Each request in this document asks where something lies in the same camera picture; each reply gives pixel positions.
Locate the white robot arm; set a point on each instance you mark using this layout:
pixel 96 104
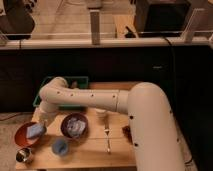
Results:
pixel 151 118

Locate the silver fork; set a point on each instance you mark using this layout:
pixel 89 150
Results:
pixel 106 130

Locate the bunch of dark grapes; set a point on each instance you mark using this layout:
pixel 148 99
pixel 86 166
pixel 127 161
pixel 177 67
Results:
pixel 126 131

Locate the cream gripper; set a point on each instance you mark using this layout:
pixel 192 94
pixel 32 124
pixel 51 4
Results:
pixel 45 118

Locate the grey slanted post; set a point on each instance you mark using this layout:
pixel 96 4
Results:
pixel 192 24

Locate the blue sponge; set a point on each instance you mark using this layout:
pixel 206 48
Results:
pixel 35 130

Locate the dark purple bowl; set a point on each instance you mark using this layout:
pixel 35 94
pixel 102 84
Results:
pixel 64 123

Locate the black office chair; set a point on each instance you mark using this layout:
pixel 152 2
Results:
pixel 17 23

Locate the crumpled white paper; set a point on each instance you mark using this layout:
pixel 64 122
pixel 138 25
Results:
pixel 75 127

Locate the blue cup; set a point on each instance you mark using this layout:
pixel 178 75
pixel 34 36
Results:
pixel 60 147

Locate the orange bowl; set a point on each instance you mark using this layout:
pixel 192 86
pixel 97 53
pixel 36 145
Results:
pixel 20 136

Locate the grey metal post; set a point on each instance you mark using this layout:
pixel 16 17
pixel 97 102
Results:
pixel 95 26

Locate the white cup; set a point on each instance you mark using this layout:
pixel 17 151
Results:
pixel 101 113

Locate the green plastic tray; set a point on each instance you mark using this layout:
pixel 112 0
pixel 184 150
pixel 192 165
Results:
pixel 81 82

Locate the small metal cup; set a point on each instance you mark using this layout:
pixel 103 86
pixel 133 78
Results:
pixel 24 155

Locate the black monitor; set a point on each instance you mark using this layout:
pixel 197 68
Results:
pixel 160 15

